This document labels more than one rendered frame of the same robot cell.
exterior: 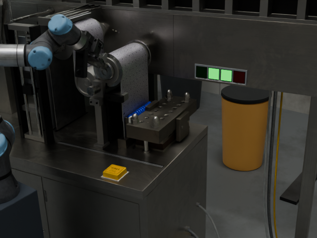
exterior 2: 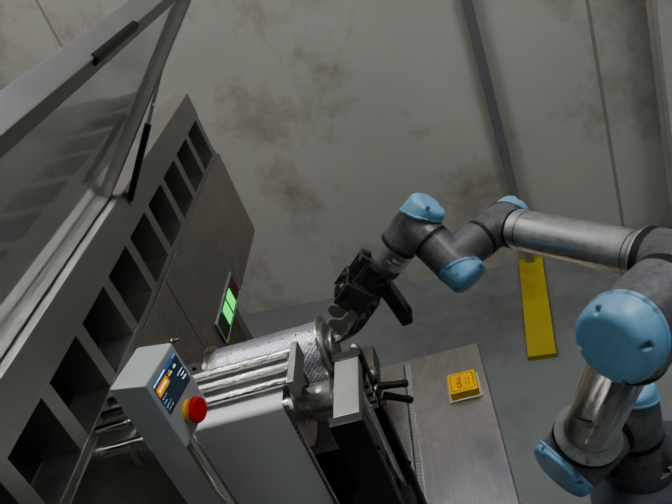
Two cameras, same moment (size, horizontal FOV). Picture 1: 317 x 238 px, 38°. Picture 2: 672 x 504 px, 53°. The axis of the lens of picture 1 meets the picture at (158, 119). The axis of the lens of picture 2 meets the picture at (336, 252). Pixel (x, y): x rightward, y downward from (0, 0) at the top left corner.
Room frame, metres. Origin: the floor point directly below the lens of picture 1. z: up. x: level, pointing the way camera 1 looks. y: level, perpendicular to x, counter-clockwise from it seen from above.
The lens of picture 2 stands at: (2.13, 1.36, 2.10)
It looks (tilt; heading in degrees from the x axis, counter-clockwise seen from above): 29 degrees down; 254
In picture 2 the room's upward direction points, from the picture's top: 22 degrees counter-clockwise
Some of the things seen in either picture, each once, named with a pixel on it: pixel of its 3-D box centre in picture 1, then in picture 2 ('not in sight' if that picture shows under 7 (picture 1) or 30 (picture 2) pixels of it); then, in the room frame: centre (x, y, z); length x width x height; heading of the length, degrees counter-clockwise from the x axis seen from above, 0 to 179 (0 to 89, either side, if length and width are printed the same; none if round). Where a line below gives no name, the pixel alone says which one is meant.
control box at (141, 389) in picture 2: not in sight; (167, 396); (2.19, 0.69, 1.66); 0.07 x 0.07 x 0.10; 49
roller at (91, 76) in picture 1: (102, 74); not in sight; (2.07, 0.26, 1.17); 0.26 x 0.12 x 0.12; 152
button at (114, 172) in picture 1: (114, 172); (463, 384); (1.62, 0.18, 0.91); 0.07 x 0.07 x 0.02; 62
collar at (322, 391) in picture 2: (55, 46); (319, 401); (2.00, 0.44, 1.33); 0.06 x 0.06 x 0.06; 62
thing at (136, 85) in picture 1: (135, 93); not in sight; (1.98, 0.10, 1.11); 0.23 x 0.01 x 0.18; 152
